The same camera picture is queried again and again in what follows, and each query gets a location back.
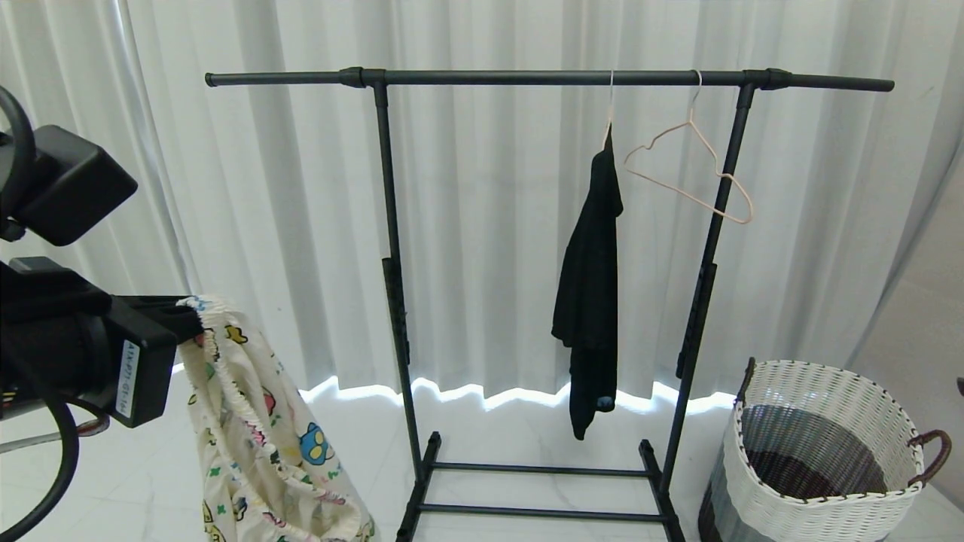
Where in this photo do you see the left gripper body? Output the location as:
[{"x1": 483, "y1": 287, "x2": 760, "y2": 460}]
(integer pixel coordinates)
[{"x1": 0, "y1": 256, "x2": 179, "y2": 428}]

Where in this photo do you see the cream printed garment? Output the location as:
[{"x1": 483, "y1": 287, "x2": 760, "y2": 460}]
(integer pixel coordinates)
[{"x1": 177, "y1": 295, "x2": 377, "y2": 542}]

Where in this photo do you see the black short-sleeved shirt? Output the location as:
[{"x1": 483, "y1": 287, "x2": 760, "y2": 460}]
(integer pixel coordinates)
[{"x1": 551, "y1": 124, "x2": 624, "y2": 441}]

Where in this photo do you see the pink clothes hanger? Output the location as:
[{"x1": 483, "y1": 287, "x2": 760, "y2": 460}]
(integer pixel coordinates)
[
  {"x1": 601, "y1": 72, "x2": 615, "y2": 151},
  {"x1": 624, "y1": 70, "x2": 754, "y2": 225}
]

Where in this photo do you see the black clothes rack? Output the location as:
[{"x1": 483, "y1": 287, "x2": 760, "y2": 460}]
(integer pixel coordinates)
[{"x1": 205, "y1": 68, "x2": 895, "y2": 542}]

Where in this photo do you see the white laundry basket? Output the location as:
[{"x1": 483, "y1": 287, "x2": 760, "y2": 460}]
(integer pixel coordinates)
[{"x1": 697, "y1": 358, "x2": 953, "y2": 542}]

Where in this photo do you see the white curtain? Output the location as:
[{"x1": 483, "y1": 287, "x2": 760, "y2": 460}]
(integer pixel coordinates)
[{"x1": 0, "y1": 0, "x2": 964, "y2": 400}]

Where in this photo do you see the black cable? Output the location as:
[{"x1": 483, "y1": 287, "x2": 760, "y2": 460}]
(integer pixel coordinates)
[{"x1": 0, "y1": 87, "x2": 80, "y2": 542}]

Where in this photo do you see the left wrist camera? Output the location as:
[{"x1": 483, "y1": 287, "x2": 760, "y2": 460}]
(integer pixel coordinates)
[{"x1": 0, "y1": 124, "x2": 139, "y2": 247}]

